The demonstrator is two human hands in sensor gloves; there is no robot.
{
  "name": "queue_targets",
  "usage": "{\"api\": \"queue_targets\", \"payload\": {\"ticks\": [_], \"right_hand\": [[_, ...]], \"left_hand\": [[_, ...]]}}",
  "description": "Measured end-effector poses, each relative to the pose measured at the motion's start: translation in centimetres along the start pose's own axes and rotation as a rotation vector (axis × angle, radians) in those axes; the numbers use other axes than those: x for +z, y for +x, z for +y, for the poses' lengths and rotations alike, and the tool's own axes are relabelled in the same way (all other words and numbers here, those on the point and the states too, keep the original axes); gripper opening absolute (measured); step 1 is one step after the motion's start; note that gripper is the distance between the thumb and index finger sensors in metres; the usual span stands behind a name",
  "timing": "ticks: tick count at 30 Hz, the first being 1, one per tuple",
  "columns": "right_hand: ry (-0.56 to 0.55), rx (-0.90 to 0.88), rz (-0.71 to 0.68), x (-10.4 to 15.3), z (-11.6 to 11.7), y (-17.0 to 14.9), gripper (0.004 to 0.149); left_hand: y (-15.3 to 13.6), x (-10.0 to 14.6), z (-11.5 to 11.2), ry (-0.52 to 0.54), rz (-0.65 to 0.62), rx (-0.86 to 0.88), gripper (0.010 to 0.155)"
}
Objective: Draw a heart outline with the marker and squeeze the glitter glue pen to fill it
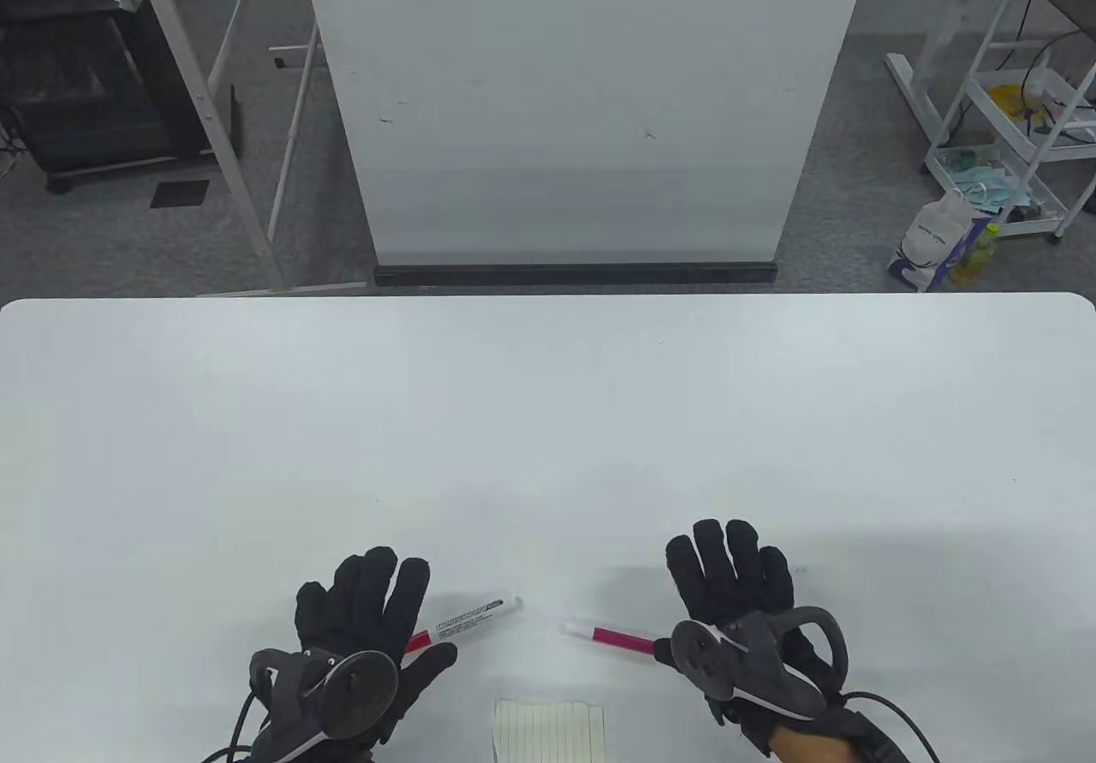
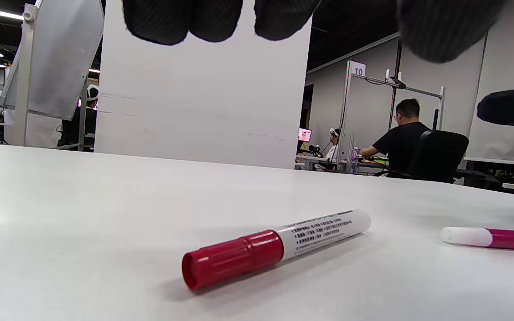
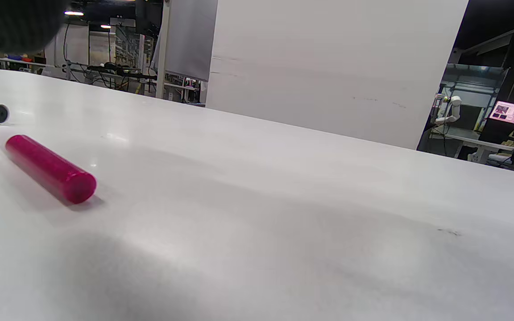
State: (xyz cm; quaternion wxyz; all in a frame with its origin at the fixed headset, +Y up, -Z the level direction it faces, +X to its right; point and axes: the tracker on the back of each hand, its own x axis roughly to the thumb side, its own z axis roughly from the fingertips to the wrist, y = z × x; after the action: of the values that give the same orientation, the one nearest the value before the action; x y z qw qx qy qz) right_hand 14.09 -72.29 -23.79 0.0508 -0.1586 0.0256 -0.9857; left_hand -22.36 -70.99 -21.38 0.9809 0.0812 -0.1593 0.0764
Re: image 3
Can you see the person's right hand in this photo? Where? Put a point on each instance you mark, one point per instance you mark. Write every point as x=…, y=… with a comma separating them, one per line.
x=11, y=22

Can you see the pink glitter glue pen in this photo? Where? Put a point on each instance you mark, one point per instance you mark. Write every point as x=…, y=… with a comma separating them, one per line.
x=51, y=169

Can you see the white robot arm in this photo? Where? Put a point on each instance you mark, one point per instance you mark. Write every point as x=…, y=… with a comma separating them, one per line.
x=451, y=111

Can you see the monitor with pink screen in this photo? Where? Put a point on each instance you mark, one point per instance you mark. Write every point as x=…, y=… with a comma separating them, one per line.
x=512, y=113

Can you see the grey hanging screen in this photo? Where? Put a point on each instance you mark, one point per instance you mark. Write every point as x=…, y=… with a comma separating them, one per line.
x=190, y=35

